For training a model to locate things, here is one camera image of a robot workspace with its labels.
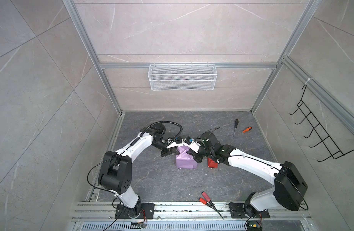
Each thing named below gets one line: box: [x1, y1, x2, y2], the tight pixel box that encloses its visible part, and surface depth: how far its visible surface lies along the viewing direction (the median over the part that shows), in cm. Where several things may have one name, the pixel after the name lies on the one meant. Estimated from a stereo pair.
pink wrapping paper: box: [175, 144, 199, 169], surface depth 81 cm
